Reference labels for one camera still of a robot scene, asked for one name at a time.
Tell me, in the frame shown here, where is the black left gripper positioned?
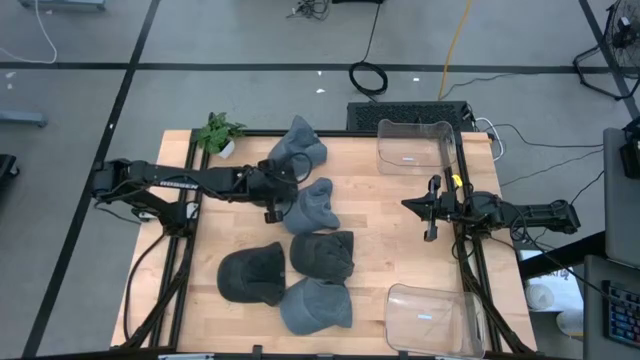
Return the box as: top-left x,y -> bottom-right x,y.
248,158 -> 300,225

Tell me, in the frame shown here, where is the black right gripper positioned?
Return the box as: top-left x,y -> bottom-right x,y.
401,174 -> 466,243

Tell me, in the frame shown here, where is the blue-grey denim cap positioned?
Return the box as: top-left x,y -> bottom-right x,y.
278,277 -> 354,336
267,114 -> 329,182
282,177 -> 342,235

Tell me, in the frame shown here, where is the clear plastic bin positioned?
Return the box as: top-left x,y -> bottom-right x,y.
383,282 -> 489,360
375,118 -> 459,177

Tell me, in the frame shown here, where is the green plant in white pot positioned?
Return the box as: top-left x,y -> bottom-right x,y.
195,111 -> 247,160

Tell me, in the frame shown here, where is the black computer case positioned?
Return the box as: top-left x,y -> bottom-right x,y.
345,100 -> 476,134

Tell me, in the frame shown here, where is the black desk leg beam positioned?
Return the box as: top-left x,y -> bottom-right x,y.
517,230 -> 607,281

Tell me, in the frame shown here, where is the white paper roll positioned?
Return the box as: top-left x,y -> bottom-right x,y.
556,308 -> 585,337
524,282 -> 556,311

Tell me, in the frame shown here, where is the grey desk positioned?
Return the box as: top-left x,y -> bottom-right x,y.
602,127 -> 640,269
582,254 -> 640,360

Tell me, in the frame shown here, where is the black desk device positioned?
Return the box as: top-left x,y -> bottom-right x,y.
618,117 -> 640,180

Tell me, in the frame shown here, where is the black keyboard with coloured keys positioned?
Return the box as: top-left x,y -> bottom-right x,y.
601,279 -> 640,350

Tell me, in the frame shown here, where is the black floor fan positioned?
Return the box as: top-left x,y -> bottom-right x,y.
572,0 -> 640,101

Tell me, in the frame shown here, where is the grey furniture foot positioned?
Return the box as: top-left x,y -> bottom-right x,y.
0,110 -> 49,128
18,0 -> 107,11

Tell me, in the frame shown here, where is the black caster base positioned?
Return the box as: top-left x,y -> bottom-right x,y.
0,153 -> 20,181

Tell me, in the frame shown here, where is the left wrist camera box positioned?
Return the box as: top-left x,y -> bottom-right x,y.
252,169 -> 274,199

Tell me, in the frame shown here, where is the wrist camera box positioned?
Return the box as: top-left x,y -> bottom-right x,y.
439,192 -> 459,216
252,169 -> 274,199

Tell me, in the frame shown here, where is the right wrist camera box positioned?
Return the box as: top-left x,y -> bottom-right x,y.
439,192 -> 459,216

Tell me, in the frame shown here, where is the black left wrist camera cable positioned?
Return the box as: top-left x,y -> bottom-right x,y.
278,152 -> 314,185

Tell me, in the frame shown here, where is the black aluminium table frame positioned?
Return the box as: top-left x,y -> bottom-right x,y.
119,128 -> 539,354

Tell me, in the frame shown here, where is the long black cable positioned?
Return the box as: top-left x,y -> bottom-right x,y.
348,2 -> 390,97

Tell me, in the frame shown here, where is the thin black floor cable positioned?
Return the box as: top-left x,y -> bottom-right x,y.
499,158 -> 605,190
482,122 -> 605,150

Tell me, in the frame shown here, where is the long yellow cable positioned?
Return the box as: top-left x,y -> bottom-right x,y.
437,0 -> 475,101

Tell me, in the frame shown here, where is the black cable tangle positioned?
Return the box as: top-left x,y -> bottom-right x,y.
286,0 -> 331,21

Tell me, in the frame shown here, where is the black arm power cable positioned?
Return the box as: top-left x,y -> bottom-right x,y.
122,227 -> 169,344

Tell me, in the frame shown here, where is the white floor cable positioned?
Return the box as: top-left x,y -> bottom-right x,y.
0,0 -> 59,65

